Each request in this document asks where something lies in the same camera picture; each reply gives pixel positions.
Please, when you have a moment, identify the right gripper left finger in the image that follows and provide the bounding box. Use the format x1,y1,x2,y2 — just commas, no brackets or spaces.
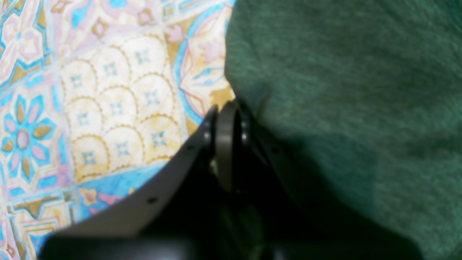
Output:
39,103,238,260

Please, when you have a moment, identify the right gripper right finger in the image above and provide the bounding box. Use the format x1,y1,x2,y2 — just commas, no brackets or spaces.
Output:
238,106,423,260

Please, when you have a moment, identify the dark green long-sleeve shirt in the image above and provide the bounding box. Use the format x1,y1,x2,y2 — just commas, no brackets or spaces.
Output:
225,0,462,260

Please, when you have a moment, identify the patterned pastel tablecloth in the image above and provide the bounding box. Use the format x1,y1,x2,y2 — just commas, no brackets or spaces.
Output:
0,0,235,260

